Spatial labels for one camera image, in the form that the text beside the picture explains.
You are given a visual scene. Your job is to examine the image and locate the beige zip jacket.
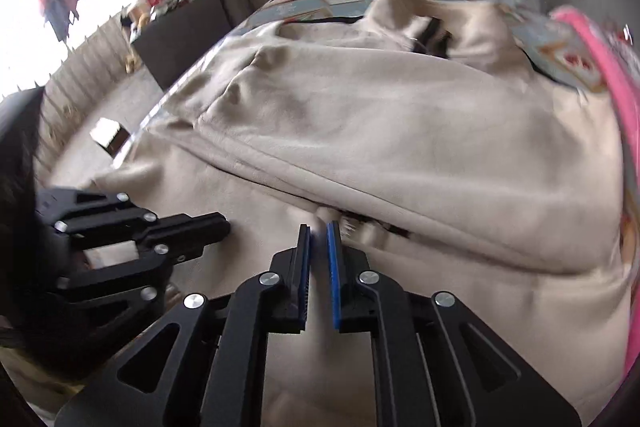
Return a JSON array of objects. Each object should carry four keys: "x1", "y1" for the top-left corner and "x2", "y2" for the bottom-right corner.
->
[{"x1": 10, "y1": 0, "x2": 638, "y2": 427}]

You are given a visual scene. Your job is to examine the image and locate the cardboard box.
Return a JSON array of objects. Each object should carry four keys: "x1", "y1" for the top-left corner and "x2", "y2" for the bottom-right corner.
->
[{"x1": 90, "y1": 118, "x2": 132, "y2": 158}]

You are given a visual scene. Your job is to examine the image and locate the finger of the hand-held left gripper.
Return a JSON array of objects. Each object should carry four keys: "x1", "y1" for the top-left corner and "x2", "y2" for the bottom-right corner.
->
[
  {"x1": 56, "y1": 233, "x2": 227, "y2": 334},
  {"x1": 37, "y1": 188, "x2": 232, "y2": 245}
]

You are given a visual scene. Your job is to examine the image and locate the pink floral blanket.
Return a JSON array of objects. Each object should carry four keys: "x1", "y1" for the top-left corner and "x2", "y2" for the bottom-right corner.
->
[{"x1": 550, "y1": 6, "x2": 640, "y2": 228}]

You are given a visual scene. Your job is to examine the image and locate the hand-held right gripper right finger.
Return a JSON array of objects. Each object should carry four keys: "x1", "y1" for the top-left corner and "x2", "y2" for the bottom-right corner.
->
[{"x1": 326, "y1": 221, "x2": 584, "y2": 427}]

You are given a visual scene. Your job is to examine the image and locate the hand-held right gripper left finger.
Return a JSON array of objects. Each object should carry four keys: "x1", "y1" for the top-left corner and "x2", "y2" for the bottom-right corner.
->
[{"x1": 55, "y1": 224, "x2": 313, "y2": 427}]

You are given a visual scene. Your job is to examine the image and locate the dark grey cabinet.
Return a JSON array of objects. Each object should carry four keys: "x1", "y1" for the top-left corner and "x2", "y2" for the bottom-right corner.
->
[{"x1": 129, "y1": 0, "x2": 237, "y2": 90}]

